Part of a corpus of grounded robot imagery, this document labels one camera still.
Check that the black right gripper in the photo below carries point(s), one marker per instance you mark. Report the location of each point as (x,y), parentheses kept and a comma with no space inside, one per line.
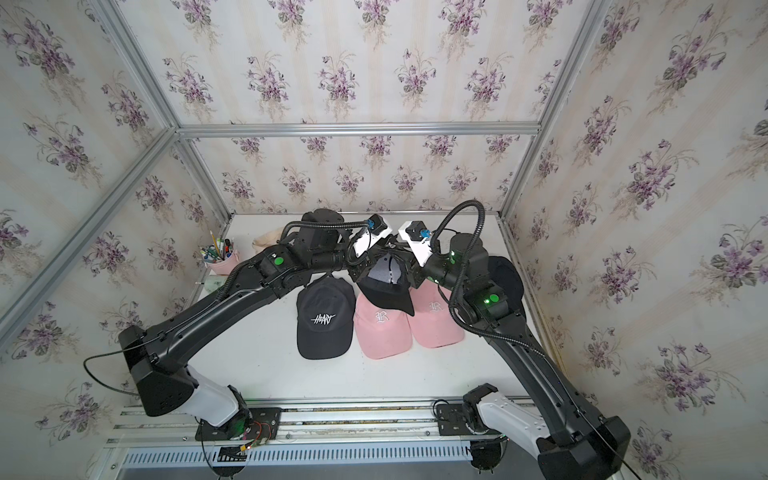
(416,273)

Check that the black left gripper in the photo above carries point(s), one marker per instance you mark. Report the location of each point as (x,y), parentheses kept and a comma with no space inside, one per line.
(364,262)

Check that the black cap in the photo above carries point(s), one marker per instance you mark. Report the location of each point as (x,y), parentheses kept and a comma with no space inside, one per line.
(505,275)
(386,285)

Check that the dark grey baseball cap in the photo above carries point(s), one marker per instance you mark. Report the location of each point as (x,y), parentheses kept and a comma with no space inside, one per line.
(325,311)

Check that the pink cap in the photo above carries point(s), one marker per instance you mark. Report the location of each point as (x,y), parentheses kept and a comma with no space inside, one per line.
(432,325)
(381,333)

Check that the beige cap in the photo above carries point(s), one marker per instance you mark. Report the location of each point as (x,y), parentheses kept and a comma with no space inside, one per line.
(266,240)

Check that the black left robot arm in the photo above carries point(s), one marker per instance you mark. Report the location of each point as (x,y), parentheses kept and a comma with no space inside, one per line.
(158,357)

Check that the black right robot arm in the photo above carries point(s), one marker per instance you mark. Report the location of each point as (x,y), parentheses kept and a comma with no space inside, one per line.
(569,437)

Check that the pink pen cup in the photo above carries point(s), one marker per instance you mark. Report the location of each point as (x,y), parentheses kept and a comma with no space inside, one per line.
(221,257)

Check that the green tape dispenser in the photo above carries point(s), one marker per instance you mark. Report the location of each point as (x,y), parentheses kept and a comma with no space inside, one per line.
(213,283)

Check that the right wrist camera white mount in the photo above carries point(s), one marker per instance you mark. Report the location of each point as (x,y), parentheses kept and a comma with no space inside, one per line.
(418,238)

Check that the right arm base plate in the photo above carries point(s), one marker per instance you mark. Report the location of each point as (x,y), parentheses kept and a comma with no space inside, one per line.
(452,421)

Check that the aluminium rail frame front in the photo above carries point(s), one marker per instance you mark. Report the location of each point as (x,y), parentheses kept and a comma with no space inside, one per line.
(321,433)

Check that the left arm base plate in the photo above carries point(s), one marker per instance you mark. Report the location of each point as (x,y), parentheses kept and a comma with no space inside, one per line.
(260,425)

